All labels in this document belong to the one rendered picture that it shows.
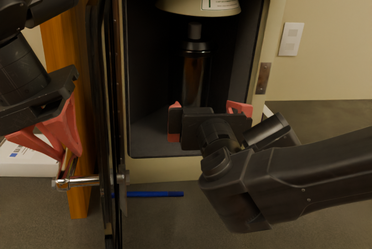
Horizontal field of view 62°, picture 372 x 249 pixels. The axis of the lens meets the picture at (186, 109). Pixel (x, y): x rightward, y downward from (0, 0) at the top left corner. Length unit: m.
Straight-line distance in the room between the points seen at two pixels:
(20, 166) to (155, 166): 0.30
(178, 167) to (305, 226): 0.29
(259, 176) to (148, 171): 0.43
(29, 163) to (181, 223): 0.36
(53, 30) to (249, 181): 0.33
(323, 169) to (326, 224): 0.45
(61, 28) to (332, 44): 0.97
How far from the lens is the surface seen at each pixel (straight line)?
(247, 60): 0.67
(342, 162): 0.30
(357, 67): 1.33
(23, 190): 0.78
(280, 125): 0.41
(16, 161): 0.80
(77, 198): 0.64
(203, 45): 0.64
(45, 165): 0.77
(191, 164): 0.72
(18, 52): 0.34
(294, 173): 0.31
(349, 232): 0.75
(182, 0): 0.59
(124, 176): 0.35
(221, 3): 0.60
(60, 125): 0.35
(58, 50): 0.49
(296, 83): 1.23
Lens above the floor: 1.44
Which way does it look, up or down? 29 degrees down
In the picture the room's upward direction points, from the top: 4 degrees clockwise
